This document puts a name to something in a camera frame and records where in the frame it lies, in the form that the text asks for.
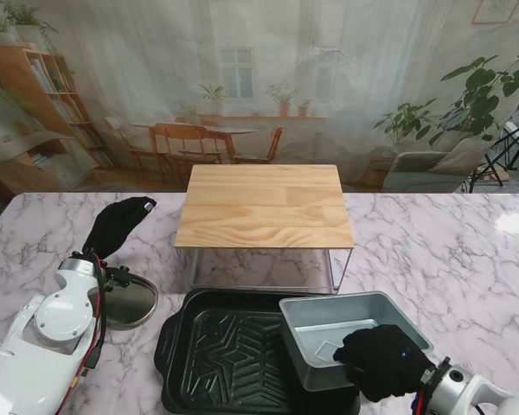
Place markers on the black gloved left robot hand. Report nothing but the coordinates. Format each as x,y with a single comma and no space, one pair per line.
108,229

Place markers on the wooden shelf with metal legs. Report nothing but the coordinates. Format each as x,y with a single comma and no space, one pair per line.
264,207

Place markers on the oval stainless steel plate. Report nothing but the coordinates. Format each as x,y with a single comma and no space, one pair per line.
130,304

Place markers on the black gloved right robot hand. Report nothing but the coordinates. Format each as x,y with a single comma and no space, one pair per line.
385,363

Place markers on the silver rectangular baking tray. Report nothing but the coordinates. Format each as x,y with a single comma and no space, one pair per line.
320,320

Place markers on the printed room backdrop curtain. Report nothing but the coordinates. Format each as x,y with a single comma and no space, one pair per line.
155,86

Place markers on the black tripod stand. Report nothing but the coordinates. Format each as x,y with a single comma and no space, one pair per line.
508,144

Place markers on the black patterned baking tray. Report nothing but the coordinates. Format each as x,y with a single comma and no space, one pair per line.
233,359

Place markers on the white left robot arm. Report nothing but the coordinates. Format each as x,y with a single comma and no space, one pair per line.
56,322

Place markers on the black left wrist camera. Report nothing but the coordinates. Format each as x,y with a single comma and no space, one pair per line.
116,279

